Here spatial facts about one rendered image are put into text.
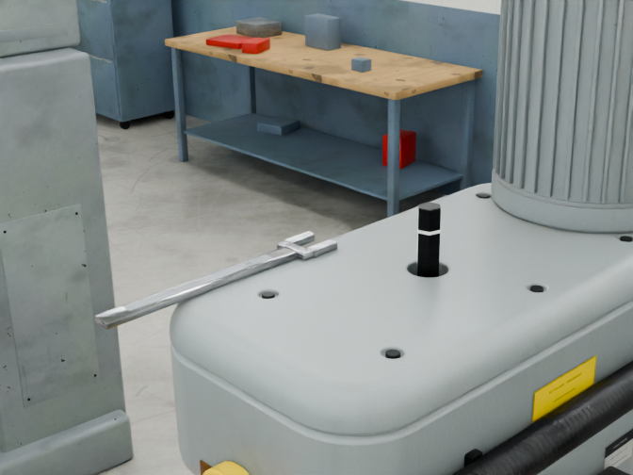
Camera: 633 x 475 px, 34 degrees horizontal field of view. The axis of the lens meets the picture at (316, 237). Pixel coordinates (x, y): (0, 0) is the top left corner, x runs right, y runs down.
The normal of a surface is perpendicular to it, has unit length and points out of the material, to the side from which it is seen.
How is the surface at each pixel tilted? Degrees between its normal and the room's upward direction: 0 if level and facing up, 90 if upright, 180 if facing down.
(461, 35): 90
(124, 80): 90
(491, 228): 0
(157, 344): 0
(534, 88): 90
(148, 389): 0
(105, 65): 90
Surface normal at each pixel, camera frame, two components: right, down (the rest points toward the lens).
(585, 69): -0.37, 0.36
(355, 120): -0.73, 0.27
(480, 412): 0.68, 0.26
